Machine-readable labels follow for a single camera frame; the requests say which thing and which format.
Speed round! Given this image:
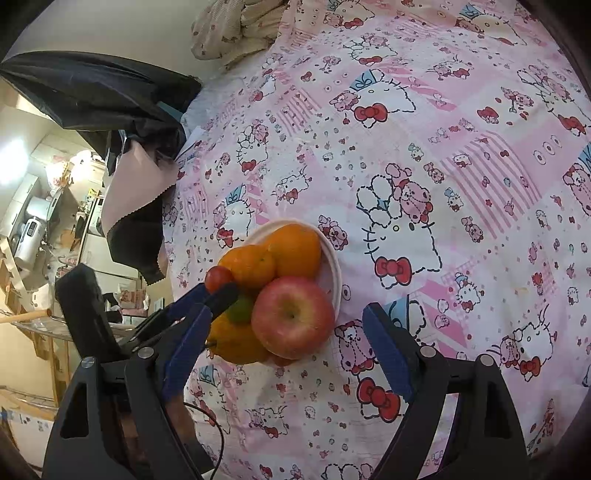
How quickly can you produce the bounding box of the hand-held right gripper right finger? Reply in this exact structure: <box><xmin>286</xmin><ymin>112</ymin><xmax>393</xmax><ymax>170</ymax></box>
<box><xmin>362</xmin><ymin>302</ymin><xmax>529</xmax><ymax>480</ymax></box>

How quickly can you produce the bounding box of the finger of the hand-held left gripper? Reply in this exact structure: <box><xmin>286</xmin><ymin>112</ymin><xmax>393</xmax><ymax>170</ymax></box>
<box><xmin>207</xmin><ymin>282</ymin><xmax>241</xmax><ymax>320</ymax></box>
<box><xmin>117</xmin><ymin>282</ymin><xmax>211</xmax><ymax>347</ymax></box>

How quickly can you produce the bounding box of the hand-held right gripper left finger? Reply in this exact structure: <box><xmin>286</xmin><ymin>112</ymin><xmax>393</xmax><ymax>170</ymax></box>
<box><xmin>44</xmin><ymin>302</ymin><xmax>218</xmax><ymax>480</ymax></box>

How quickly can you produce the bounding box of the green lime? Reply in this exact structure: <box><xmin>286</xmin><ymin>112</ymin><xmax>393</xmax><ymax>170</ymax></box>
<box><xmin>225</xmin><ymin>295</ymin><xmax>256</xmax><ymax>324</ymax></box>

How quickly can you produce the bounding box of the red cherry tomato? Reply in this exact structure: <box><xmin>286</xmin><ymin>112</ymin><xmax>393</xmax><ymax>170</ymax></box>
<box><xmin>204</xmin><ymin>265</ymin><xmax>235</xmax><ymax>295</ymax></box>

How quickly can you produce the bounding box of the large bumpy orange with stem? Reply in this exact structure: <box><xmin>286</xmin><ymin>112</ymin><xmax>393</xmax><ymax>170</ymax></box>
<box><xmin>206</xmin><ymin>314</ymin><xmax>273</xmax><ymax>365</ymax></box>

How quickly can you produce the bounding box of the red apple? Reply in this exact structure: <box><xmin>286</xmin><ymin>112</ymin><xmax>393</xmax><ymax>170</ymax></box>
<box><xmin>252</xmin><ymin>276</ymin><xmax>336</xmax><ymax>361</ymax></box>

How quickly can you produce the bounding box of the white plate with pink spots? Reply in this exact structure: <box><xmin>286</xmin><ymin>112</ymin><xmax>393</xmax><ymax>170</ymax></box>
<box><xmin>228</xmin><ymin>219</ymin><xmax>342</xmax><ymax>370</ymax></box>

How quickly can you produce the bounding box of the large mandarin orange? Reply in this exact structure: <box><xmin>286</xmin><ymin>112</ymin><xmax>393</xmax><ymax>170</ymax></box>
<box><xmin>218</xmin><ymin>244</ymin><xmax>278</xmax><ymax>291</ymax></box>

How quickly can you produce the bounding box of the pink packet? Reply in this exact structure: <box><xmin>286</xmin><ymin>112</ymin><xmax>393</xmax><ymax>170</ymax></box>
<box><xmin>117</xmin><ymin>288</ymin><xmax>151</xmax><ymax>319</ymax></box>

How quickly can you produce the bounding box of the wooden stick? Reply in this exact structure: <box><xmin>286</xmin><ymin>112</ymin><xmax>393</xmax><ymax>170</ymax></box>
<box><xmin>0</xmin><ymin>309</ymin><xmax>51</xmax><ymax>325</ymax></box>

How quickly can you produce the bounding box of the white cabinet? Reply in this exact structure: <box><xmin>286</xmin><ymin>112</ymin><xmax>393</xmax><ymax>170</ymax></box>
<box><xmin>81</xmin><ymin>194</ymin><xmax>139</xmax><ymax>278</ymax></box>

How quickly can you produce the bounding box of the smooth round orange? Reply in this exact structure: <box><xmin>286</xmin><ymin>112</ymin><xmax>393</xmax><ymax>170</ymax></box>
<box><xmin>268</xmin><ymin>223</ymin><xmax>322</xmax><ymax>280</ymax></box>

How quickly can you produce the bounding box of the white rice cooker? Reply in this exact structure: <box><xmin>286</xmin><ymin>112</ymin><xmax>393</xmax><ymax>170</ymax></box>
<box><xmin>14</xmin><ymin>217</ymin><xmax>47</xmax><ymax>273</ymax></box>

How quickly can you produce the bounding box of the black and pink cloth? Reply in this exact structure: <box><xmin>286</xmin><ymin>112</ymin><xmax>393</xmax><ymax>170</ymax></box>
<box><xmin>100</xmin><ymin>136</ymin><xmax>180</xmax><ymax>287</ymax></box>

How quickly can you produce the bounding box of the pink cartoon printed blanket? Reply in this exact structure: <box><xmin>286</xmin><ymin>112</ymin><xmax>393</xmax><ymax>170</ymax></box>
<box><xmin>161</xmin><ymin>0</ymin><xmax>591</xmax><ymax>480</ymax></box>

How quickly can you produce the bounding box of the black shiny cloth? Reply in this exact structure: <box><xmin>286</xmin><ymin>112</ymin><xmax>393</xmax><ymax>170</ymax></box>
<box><xmin>0</xmin><ymin>51</ymin><xmax>204</xmax><ymax>176</ymax></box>

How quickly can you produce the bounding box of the beige floral quilt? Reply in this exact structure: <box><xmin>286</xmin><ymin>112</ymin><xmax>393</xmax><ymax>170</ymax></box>
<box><xmin>191</xmin><ymin>0</ymin><xmax>289</xmax><ymax>70</ymax></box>

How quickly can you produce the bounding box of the black cable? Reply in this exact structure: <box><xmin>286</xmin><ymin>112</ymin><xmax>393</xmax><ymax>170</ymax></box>
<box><xmin>182</xmin><ymin>401</ymin><xmax>227</xmax><ymax>480</ymax></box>

